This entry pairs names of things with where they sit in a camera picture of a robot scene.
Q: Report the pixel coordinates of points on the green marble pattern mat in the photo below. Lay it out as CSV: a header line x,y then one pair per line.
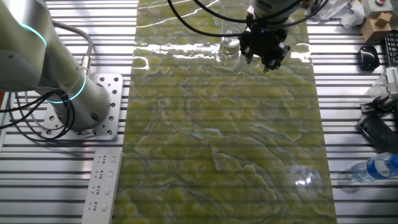
x,y
202,140

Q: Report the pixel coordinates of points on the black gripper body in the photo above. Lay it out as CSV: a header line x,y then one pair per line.
x,y
264,43

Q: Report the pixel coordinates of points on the crumpled white paper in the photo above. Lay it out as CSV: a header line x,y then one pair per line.
x,y
351,15

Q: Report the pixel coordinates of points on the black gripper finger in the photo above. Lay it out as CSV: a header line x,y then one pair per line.
x,y
248,56
275,62

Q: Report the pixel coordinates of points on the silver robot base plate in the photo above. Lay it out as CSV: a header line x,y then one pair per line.
x,y
112,93

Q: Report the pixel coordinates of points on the black keyboard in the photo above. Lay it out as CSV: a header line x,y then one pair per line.
x,y
392,49

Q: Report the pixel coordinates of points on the brown cardboard box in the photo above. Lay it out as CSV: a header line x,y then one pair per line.
x,y
374,31

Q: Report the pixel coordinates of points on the black flat camera stand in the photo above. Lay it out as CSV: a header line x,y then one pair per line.
x,y
377,133

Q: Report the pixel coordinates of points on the black computer mouse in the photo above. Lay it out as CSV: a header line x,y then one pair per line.
x,y
369,58

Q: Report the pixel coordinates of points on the water bottle with blue label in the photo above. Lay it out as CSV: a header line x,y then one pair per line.
x,y
373,168

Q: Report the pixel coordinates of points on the white power strip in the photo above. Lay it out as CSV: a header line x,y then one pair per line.
x,y
101,186

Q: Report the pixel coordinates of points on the clear plastic bag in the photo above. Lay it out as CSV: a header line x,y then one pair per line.
x,y
377,88

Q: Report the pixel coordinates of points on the grey emergency stop box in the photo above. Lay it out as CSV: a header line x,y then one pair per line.
x,y
371,7

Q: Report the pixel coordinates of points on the silver ridged camera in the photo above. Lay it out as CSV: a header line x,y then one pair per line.
x,y
392,81

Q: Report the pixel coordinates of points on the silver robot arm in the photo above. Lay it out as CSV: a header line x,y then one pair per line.
x,y
31,53

